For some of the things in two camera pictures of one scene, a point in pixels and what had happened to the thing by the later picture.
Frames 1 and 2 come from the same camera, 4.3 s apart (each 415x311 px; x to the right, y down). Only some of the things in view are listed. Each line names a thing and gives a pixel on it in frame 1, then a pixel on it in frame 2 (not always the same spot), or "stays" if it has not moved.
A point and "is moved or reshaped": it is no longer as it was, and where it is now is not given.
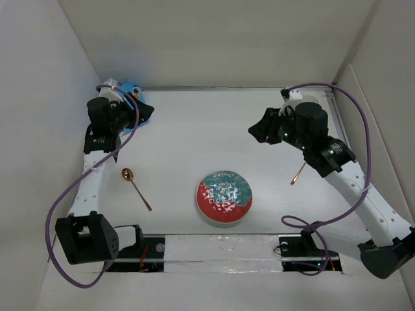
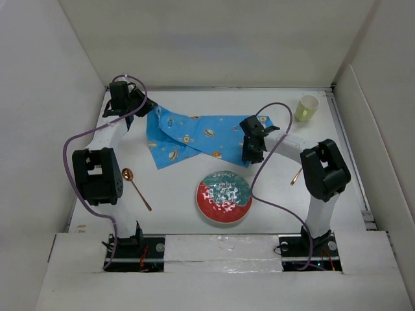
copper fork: [297, 175] stays
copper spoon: [128, 174] stays
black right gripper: [266, 126] → [246, 155]
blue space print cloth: [137, 91] is moved or reshaped
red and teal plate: [224, 196] stays
